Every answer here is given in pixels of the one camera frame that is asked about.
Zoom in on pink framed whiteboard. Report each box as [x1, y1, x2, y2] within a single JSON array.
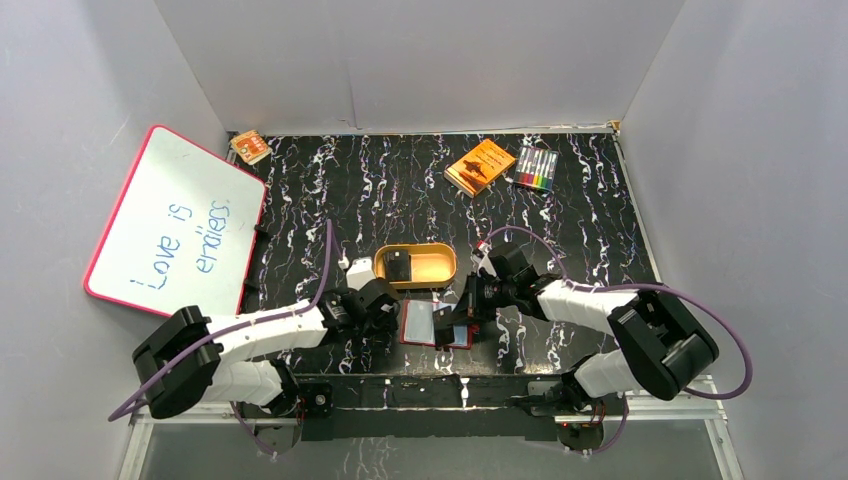
[[83, 125, 267, 317]]

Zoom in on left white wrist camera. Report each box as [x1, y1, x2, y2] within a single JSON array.
[[338, 257, 377, 290]]

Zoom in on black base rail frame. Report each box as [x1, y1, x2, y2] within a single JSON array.
[[132, 374, 727, 458]]

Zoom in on red card holder wallet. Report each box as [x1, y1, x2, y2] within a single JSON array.
[[398, 300, 472, 350]]

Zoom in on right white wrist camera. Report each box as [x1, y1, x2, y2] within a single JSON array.
[[472, 241, 496, 276]]

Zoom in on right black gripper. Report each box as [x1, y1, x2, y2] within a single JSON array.
[[446, 271, 516, 325]]

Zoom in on stack of black credit cards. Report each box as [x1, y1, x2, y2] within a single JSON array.
[[383, 248, 412, 282]]

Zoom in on small orange card box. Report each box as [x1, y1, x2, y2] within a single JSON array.
[[230, 130, 271, 165]]

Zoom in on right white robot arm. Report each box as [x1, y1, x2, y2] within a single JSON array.
[[432, 243, 719, 414]]

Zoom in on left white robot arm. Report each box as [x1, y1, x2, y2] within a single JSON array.
[[131, 278, 401, 419]]

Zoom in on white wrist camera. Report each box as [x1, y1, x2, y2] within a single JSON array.
[[338, 257, 377, 290], [472, 241, 496, 276]]

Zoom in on orange oval tray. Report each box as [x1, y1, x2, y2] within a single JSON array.
[[373, 243, 458, 291]]

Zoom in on orange book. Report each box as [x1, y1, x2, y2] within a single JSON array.
[[444, 139, 516, 198]]

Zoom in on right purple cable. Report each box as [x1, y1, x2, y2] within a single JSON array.
[[476, 225, 755, 458]]

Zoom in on pack of coloured markers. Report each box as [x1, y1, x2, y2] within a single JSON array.
[[512, 146, 559, 193]]

